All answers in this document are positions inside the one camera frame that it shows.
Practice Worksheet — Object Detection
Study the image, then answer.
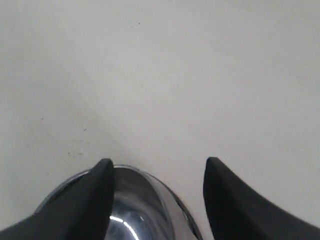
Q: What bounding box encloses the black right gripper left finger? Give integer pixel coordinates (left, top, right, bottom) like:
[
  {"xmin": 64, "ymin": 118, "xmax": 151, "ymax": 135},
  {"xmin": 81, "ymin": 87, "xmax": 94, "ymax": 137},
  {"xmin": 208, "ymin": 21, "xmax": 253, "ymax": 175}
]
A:
[{"xmin": 0, "ymin": 159, "xmax": 115, "ymax": 240}]

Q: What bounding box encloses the ribbed stainless steel bowl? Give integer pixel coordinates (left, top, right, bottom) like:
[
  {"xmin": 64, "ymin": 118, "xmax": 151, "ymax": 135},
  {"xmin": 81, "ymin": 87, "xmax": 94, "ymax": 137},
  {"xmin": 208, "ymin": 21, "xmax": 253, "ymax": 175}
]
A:
[{"xmin": 32, "ymin": 164, "xmax": 205, "ymax": 240}]

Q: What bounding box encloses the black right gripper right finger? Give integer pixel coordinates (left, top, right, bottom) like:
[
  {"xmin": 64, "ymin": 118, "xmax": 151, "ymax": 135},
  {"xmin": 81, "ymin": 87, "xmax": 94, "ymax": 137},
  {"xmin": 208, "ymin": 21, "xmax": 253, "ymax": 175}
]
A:
[{"xmin": 203, "ymin": 157, "xmax": 320, "ymax": 240}]

